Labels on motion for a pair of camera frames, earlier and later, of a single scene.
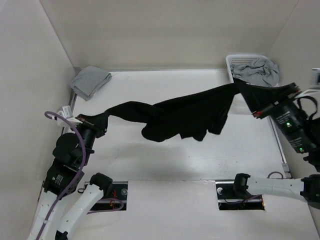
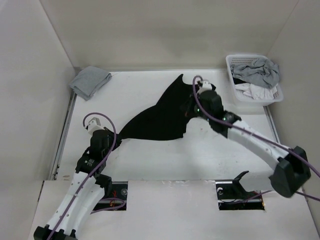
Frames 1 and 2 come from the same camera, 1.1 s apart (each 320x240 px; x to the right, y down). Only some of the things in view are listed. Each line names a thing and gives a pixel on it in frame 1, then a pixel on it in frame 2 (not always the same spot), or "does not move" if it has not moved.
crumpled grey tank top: (263, 72) does not move
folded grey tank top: (88, 80) does not move
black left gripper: (100, 127) → (118, 141)
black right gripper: (290, 92) → (199, 97)
